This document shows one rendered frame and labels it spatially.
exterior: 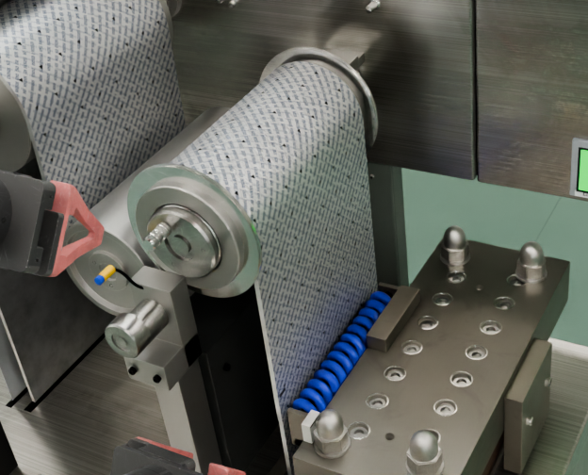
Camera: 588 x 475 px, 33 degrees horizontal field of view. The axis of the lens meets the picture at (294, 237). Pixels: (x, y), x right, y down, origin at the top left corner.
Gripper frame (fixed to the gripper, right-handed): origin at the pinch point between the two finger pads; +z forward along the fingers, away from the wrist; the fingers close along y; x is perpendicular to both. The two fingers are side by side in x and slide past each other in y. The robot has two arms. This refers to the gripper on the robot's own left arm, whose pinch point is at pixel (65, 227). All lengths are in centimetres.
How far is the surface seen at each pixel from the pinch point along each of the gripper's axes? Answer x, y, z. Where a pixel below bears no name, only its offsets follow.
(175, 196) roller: 4.4, 0.8, 12.8
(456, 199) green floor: 26, -51, 240
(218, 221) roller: 3.0, 5.0, 13.9
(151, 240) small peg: 0.1, 0.1, 11.5
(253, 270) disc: -0.8, 7.1, 18.3
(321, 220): 5.3, 7.1, 30.2
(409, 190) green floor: 26, -67, 240
